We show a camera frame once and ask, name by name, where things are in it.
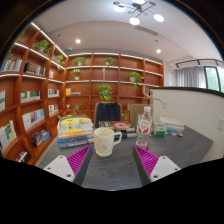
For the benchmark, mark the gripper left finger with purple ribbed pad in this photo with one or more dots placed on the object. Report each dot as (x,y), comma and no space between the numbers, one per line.
(73,167)

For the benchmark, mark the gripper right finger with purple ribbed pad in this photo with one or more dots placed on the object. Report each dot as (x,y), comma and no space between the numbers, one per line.
(152,167)

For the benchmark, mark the clear plastic water bottle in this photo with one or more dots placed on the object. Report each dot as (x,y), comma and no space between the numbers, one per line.
(144,128)

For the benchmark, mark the stack of colourful books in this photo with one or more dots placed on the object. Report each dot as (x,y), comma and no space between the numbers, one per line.
(74,131)

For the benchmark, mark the small green white box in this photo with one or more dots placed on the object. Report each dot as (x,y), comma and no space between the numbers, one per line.
(160,129)

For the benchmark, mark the white ceramic mug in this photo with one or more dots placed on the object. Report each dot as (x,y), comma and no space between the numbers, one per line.
(104,141)

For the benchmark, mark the books with orange disc cover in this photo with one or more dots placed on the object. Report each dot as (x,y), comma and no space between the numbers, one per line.
(120,126)

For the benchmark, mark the white books stack right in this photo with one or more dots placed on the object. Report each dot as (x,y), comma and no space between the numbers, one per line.
(172,123)

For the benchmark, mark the green and white carton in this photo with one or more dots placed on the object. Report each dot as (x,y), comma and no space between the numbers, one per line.
(138,118)

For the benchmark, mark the brown cardboard box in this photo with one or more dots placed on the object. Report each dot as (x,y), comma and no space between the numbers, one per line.
(134,110)

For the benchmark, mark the dark blue office chair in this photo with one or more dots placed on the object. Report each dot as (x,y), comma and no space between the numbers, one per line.
(107,111)

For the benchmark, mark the wooden artist mannequin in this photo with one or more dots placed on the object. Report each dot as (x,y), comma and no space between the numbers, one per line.
(150,96)

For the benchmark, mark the hanging green potted plant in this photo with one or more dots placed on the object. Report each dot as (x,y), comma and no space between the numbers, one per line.
(105,92)

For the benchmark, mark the grey window curtain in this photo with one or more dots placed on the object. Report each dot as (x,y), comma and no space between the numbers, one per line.
(206,77)

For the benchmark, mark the ceiling lamp with round bulbs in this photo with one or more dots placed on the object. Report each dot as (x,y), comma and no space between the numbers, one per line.
(135,8)

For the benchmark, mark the white partition wall panel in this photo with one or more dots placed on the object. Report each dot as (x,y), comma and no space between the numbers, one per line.
(199,109)

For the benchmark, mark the orange wooden bookshelf wall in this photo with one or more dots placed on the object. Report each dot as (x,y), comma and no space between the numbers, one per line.
(39,83)

